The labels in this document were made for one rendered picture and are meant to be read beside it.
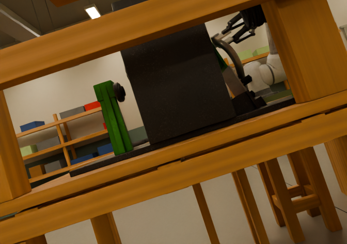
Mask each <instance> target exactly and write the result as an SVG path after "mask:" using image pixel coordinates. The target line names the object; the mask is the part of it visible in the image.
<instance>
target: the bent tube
mask: <svg viewBox="0 0 347 244"><path fill-rule="evenodd" d="M218 35H219V33H217V34H215V35H214V36H212V37H211V40H212V43H213V45H214V46H215V48H217V46H219V47H220V48H222V49H223V50H224V51H225V52H226V53H227V54H228V55H229V57H230V58H231V60H232V62H233V64H234V66H235V69H236V72H237V74H238V77H239V78H240V79H242V78H244V77H245V73H244V68H243V65H242V62H241V60H240V58H239V56H238V55H237V53H236V51H235V50H234V49H233V48H232V46H231V45H229V44H228V43H227V42H225V41H223V40H222V39H221V40H220V41H216V40H214V38H215V37H216V36H218ZM244 87H247V89H246V90H248V85H245V86H244Z"/></svg>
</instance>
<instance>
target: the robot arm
mask: <svg viewBox="0 0 347 244"><path fill-rule="evenodd" d="M240 19H241V20H240ZM239 20H240V21H239ZM227 24H228V26H226V29H224V30H223V31H222V33H221V34H219V35H218V36H216V37H215V38H214V40H216V41H220V40H221V39H223V38H224V37H226V36H227V35H229V34H230V33H231V31H232V30H234V29H236V28H238V27H240V26H242V25H244V24H245V23H244V21H243V19H242V17H241V14H240V13H238V14H237V15H236V16H235V17H234V18H232V19H231V20H230V21H228V23H227ZM264 24H265V30H266V35H267V40H268V44H269V50H270V53H269V55H268V57H267V62H266V64H264V65H262V64H261V63H260V62H255V61H253V62H250V63H248V64H246V65H245V66H244V67H243V68H244V73H245V76H247V75H250V76H251V78H252V81H251V82H250V83H248V84H247V85H248V89H249V91H251V90H252V91H253V92H254V93H255V98H257V97H260V96H261V97H262V98H265V97H268V96H271V95H274V94H277V93H279V91H275V92H272V91H271V89H270V85H272V84H276V83H279V82H282V81H285V80H287V76H286V74H285V71H284V68H283V66H282V63H281V60H280V57H279V54H278V52H277V49H276V46H275V43H274V40H273V37H272V35H271V32H270V29H269V26H268V24H267V23H264ZM256 28H257V26H256V27H252V26H251V28H247V26H246V25H244V26H243V28H242V29H240V30H239V31H238V32H237V33H236V34H234V35H233V36H232V37H228V38H227V39H225V40H224V41H225V42H227V43H228V44H231V43H232V42H234V43H236V44H238V43H240V42H241V41H243V40H245V39H247V38H249V37H251V36H255V29H256ZM250 29H251V30H250ZM247 31H249V32H247ZM246 32H247V33H246Z"/></svg>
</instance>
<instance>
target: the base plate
mask: <svg viewBox="0 0 347 244"><path fill-rule="evenodd" d="M295 103H296V102H295V99H294V96H288V97H285V98H282V99H279V100H276V101H273V102H270V103H267V105H264V106H261V107H260V108H258V109H254V110H251V111H248V112H245V113H242V114H239V115H237V116H236V117H234V118H231V119H228V120H225V121H222V122H220V123H216V124H213V125H210V126H207V127H204V128H201V129H198V130H195V131H192V132H189V133H186V134H183V135H180V136H177V137H174V138H171V139H167V140H164V141H161V142H158V143H155V144H152V145H150V143H146V144H142V145H139V146H136V147H134V149H133V150H132V151H128V152H125V153H123V154H119V155H116V156H115V154H112V155H109V156H106V157H104V158H101V159H99V160H97V161H94V162H92V163H89V164H87V165H84V166H82V167H79V168H77V169H74V170H72V171H70V172H69V174H70V177H74V176H77V175H80V174H83V173H86V172H89V171H92V170H95V169H98V168H101V167H104V166H107V165H110V164H113V163H116V162H119V161H122V160H125V159H128V158H132V157H135V156H138V155H141V154H144V153H147V152H149V151H153V150H156V149H159V148H162V147H165V146H168V145H171V144H174V143H177V142H180V141H183V140H186V139H190V138H193V137H195V136H198V135H201V134H204V133H207V132H210V131H213V130H216V129H219V128H222V127H226V126H229V125H232V124H235V123H238V122H241V121H244V120H247V119H250V118H253V117H256V116H259V115H262V114H265V113H268V112H271V111H274V110H277V109H281V108H284V107H286V106H289V105H292V104H295Z"/></svg>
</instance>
